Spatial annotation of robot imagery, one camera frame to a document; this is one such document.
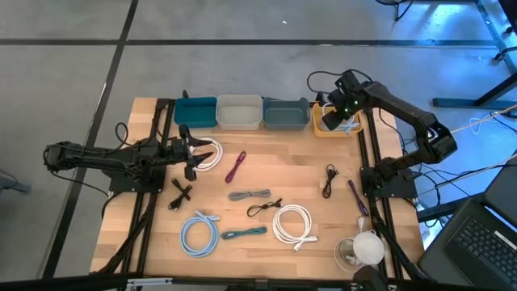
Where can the black camera frame bar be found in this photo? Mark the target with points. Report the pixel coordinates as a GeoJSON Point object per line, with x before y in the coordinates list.
{"type": "Point", "coordinates": [242, 285]}

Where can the white plastic bin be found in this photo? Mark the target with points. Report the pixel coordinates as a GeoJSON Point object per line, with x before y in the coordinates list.
{"type": "Point", "coordinates": [239, 115]}

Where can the black aluminium frame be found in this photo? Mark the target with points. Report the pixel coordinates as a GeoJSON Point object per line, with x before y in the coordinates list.
{"type": "Point", "coordinates": [161, 103]}
{"type": "Point", "coordinates": [389, 242]}

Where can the black desk leg frame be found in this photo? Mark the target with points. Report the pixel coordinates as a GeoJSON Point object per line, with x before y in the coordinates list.
{"type": "Point", "coordinates": [464, 102]}

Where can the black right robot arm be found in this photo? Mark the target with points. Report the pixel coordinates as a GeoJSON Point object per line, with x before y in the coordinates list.
{"type": "Point", "coordinates": [404, 109]}

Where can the teal plastic bin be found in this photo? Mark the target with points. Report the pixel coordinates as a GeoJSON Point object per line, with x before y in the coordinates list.
{"type": "Point", "coordinates": [196, 112]}

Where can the open black laptop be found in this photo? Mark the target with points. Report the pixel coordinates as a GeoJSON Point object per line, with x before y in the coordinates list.
{"type": "Point", "coordinates": [476, 246]}

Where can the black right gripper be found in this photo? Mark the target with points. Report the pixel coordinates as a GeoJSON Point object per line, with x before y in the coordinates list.
{"type": "Point", "coordinates": [334, 119]}

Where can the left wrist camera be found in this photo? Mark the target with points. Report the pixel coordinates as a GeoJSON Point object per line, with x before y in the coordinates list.
{"type": "Point", "coordinates": [178, 150]}

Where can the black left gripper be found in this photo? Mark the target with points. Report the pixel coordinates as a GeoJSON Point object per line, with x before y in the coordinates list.
{"type": "Point", "coordinates": [187, 169]}

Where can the yellow plastic bin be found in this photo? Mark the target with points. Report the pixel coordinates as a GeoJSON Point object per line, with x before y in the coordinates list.
{"type": "Point", "coordinates": [317, 129]}

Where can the grey-blue plastic bin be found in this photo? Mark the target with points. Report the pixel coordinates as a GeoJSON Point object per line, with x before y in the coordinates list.
{"type": "Point", "coordinates": [286, 115]}

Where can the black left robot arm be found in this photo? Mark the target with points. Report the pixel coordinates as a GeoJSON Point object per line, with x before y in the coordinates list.
{"type": "Point", "coordinates": [101, 159]}

